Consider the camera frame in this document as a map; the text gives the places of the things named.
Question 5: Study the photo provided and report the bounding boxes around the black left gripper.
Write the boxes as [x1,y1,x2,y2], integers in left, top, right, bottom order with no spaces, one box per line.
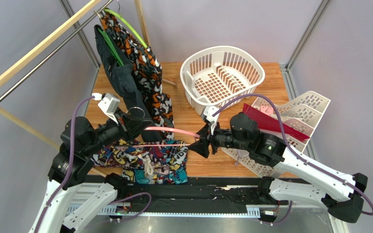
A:
[84,105,153,156]

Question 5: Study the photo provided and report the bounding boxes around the pink clothes hanger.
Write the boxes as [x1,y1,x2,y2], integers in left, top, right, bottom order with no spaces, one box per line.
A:
[128,106,201,148]

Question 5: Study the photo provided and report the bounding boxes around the colourful comic print shorts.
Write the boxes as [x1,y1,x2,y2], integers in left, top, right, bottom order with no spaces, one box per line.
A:
[92,139,188,184]

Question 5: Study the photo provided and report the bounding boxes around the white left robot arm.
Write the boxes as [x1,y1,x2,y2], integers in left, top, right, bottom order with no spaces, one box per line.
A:
[30,109,152,233]

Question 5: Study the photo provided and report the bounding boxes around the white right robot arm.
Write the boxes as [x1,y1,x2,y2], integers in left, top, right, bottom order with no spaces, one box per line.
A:
[188,112,368,223]

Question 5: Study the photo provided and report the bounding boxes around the dark grey shorts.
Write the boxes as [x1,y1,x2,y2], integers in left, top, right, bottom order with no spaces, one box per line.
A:
[93,25,163,143]

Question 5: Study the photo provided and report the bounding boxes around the orange camouflage print shorts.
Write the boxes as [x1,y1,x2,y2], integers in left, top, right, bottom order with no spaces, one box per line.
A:
[101,8,174,128]

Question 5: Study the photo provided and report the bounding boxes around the dark green clothes hanger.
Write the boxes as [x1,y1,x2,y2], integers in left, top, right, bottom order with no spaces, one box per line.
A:
[97,27,123,66]

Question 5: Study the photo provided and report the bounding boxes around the light green clothes hanger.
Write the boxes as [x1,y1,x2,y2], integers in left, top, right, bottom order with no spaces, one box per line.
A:
[105,9,148,48]

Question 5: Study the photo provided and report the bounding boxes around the red plastic folder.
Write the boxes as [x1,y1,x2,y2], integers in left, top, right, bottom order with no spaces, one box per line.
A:
[243,104,311,142]

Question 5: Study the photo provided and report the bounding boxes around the white plastic laundry basket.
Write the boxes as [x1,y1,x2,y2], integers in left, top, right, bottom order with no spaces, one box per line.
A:
[180,46,266,114]

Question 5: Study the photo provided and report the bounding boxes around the pink sticky note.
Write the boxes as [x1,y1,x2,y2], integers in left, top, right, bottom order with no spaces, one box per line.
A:
[260,105,275,116]

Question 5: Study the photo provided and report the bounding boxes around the white tiered file organizer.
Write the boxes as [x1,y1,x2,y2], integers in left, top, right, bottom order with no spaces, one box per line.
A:
[222,91,331,177]

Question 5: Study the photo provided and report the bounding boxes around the metal hanging rod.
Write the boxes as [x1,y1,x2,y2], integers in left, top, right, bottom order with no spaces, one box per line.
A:
[0,0,113,103]

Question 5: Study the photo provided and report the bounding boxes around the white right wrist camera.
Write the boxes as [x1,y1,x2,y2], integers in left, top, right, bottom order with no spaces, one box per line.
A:
[201,105,220,135]

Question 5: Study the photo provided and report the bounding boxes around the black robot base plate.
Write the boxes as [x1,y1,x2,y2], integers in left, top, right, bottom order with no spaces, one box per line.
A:
[118,177,289,213]

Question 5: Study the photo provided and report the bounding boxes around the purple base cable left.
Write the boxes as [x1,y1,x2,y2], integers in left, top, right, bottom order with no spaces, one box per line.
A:
[109,193,153,222]

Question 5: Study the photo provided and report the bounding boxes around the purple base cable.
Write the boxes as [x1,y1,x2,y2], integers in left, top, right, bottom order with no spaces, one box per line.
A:
[109,193,153,222]
[259,200,294,226]

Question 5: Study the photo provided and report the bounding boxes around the white slotted cable duct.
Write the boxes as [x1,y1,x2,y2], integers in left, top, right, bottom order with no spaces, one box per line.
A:
[67,202,261,218]

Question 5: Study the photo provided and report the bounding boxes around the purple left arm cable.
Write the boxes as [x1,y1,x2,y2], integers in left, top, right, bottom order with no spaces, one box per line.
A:
[33,95,97,233]

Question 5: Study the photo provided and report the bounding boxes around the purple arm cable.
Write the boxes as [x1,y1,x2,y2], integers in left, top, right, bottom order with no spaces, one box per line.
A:
[212,93,373,216]
[33,95,97,233]

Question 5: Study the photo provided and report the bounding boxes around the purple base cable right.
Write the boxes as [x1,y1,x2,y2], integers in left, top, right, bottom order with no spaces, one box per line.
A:
[259,200,294,226]

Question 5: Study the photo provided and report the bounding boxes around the aluminium frame post right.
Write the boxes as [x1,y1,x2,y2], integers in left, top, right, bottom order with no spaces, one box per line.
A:
[285,0,331,70]

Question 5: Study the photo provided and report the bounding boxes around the aluminium frame post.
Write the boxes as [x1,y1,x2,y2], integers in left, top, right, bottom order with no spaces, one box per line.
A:
[285,0,331,70]
[59,0,100,69]

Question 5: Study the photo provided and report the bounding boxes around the wooden clothes rack frame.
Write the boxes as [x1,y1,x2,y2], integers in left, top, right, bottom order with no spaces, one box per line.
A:
[0,0,177,178]

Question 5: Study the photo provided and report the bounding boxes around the aluminium frame post left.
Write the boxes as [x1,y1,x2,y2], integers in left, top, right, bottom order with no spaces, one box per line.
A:
[59,0,100,69]

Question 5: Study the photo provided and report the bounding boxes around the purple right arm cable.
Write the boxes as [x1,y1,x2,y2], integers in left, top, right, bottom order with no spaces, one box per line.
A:
[212,93,373,216]

